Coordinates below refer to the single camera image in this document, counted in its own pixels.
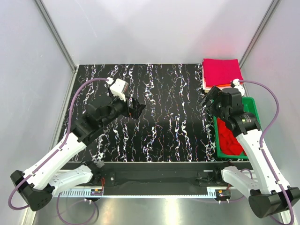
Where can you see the orange folded t shirt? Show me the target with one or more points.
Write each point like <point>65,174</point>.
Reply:
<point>221,85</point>

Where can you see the cream folded t shirt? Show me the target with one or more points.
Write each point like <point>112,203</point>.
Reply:
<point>205,88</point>

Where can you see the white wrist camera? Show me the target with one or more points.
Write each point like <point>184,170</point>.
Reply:
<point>238,85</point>
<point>118,87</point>

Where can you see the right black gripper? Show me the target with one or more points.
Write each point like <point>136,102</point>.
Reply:
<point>215,94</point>

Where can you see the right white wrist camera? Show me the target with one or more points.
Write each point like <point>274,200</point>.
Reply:
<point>238,85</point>

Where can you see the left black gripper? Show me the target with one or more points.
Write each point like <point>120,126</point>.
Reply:
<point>138,108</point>

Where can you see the aluminium frame post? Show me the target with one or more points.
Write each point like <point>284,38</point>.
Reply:
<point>260,29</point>
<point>51,26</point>

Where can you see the left aluminium frame post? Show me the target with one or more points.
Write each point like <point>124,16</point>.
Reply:
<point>51,26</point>

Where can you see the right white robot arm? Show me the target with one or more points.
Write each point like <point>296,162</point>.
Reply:
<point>271,193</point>

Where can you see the white slotted cable duct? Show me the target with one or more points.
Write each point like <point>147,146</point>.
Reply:
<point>82,192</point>

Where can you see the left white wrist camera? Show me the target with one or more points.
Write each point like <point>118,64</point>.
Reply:
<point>118,87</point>

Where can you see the green plastic bin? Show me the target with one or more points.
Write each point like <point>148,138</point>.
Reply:
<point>249,106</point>

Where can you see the black marbled table mat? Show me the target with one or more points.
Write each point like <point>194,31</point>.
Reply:
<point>172,127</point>

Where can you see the magenta folded t shirt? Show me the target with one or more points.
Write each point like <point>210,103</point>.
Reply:
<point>221,71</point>

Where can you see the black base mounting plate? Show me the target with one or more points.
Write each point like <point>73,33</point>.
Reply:
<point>189,173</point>

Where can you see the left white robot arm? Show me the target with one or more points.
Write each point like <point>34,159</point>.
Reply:
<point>38,184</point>

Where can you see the right aluminium frame post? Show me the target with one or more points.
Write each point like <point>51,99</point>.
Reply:
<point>260,29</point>

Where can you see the red t shirt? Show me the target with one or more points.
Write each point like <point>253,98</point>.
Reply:
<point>228,143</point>

